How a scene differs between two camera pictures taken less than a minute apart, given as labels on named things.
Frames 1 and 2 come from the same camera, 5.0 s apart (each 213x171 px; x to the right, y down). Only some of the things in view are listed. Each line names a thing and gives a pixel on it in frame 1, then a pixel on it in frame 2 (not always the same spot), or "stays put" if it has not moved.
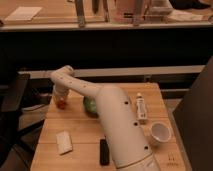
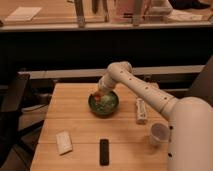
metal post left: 80,13 stays put
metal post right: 138,13 stays put
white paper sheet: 24,13 stays put
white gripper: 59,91 to 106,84
